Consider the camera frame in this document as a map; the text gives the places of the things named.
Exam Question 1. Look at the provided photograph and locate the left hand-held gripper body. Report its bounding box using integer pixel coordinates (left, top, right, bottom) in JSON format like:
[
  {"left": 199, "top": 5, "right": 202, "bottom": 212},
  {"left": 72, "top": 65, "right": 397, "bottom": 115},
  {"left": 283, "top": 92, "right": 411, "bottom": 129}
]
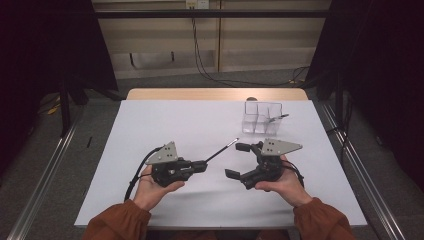
[{"left": 145, "top": 141, "right": 195, "bottom": 188}]

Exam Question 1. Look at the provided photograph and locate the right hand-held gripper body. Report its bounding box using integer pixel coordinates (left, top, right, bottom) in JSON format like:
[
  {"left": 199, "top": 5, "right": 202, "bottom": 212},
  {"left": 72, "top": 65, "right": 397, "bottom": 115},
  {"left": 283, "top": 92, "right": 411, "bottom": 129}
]
[{"left": 239, "top": 138, "right": 303, "bottom": 191}]

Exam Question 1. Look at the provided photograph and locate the thin black eyeliner brush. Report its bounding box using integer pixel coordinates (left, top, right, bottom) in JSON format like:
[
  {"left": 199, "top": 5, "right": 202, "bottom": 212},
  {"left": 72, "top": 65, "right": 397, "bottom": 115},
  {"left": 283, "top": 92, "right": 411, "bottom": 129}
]
[{"left": 204, "top": 137, "right": 240, "bottom": 164}]

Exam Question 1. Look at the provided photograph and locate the clear acrylic organizer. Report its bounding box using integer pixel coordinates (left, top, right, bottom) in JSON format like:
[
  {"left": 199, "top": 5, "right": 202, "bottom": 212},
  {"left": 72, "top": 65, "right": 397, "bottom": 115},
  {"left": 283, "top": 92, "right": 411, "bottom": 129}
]
[{"left": 241, "top": 100, "right": 284, "bottom": 136}]

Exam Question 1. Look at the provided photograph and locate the black makeup brush silver ferrule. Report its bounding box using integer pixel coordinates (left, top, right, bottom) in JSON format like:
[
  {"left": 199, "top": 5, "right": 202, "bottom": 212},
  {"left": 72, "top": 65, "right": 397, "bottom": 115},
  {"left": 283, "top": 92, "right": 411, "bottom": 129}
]
[{"left": 266, "top": 113, "right": 290, "bottom": 125}]

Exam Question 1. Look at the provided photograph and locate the person's left hand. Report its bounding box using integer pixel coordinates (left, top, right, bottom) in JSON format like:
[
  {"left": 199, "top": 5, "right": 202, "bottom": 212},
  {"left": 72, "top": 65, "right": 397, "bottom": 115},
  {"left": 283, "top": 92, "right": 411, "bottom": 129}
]
[{"left": 133, "top": 165, "right": 186, "bottom": 212}]

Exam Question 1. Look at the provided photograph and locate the person's right hand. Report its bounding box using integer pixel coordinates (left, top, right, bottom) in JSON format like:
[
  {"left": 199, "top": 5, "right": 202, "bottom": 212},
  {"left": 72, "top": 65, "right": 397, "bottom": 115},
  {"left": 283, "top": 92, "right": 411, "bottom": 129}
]
[{"left": 254, "top": 154, "right": 314, "bottom": 208}]

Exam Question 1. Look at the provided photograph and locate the white table cover sheet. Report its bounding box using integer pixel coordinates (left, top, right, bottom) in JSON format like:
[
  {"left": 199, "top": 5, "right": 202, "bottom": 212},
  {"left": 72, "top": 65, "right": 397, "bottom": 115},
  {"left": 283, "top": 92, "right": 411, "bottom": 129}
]
[{"left": 73, "top": 99, "right": 368, "bottom": 230}]

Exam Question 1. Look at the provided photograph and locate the wooden table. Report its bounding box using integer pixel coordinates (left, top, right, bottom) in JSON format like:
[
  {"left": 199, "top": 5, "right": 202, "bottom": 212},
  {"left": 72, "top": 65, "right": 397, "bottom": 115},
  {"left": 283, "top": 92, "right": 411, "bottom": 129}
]
[{"left": 125, "top": 87, "right": 309, "bottom": 102}]

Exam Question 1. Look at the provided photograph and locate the black horizontal bar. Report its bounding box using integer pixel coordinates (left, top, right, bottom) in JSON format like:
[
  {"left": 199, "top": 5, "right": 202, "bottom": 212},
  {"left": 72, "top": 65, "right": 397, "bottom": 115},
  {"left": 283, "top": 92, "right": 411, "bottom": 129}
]
[{"left": 94, "top": 9, "right": 330, "bottom": 19}]

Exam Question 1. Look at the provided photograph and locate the dark curtain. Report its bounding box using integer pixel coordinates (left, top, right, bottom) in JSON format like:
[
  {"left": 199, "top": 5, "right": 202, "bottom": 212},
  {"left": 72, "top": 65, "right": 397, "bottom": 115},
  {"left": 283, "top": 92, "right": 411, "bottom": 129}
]
[
  {"left": 0, "top": 0, "right": 118, "bottom": 174},
  {"left": 305, "top": 0, "right": 424, "bottom": 193}
]

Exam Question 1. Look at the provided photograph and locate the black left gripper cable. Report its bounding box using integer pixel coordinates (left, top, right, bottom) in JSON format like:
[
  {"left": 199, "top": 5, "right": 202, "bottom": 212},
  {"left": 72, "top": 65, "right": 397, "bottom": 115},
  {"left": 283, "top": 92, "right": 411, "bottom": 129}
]
[{"left": 124, "top": 145, "right": 165, "bottom": 202}]

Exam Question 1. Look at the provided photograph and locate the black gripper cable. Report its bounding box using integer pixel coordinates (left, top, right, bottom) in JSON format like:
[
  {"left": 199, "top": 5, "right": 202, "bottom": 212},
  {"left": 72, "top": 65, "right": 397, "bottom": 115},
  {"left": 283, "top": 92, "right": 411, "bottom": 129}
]
[
  {"left": 282, "top": 159, "right": 305, "bottom": 188},
  {"left": 124, "top": 145, "right": 165, "bottom": 202}
]

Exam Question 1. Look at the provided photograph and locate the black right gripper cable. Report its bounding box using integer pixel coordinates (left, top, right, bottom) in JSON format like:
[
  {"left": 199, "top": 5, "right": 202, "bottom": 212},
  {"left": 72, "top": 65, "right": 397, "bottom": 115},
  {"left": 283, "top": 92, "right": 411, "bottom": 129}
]
[{"left": 282, "top": 159, "right": 305, "bottom": 188}]

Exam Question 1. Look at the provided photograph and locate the black stand cable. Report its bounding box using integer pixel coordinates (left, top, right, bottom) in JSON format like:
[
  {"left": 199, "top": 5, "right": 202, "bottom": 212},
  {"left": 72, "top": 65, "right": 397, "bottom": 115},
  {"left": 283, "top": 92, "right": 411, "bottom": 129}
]
[{"left": 326, "top": 94, "right": 353, "bottom": 165}]

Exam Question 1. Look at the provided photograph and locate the metal floor rail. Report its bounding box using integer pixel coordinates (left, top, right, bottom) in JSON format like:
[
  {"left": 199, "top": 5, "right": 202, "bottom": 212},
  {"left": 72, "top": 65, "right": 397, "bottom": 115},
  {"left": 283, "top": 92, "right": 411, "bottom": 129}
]
[
  {"left": 6, "top": 108, "right": 86, "bottom": 240},
  {"left": 320, "top": 102, "right": 407, "bottom": 240}
]

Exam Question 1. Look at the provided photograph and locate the black wall cable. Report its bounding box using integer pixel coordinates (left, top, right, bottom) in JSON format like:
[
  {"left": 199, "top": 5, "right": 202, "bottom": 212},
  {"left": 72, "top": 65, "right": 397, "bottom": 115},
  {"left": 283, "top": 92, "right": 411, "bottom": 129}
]
[
  {"left": 192, "top": 16, "right": 301, "bottom": 85},
  {"left": 191, "top": 7, "right": 311, "bottom": 88}
]

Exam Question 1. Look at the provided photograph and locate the black stand post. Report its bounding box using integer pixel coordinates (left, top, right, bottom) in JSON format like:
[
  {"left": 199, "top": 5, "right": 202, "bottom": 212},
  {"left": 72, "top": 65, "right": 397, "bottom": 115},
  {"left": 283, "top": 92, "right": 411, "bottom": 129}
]
[{"left": 59, "top": 75, "right": 73, "bottom": 138}]

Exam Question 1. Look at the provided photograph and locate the white wall socket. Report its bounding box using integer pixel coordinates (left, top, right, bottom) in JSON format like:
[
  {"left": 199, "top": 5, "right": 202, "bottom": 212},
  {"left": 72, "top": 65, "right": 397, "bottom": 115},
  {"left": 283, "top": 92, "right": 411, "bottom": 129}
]
[{"left": 185, "top": 0, "right": 210, "bottom": 10}]

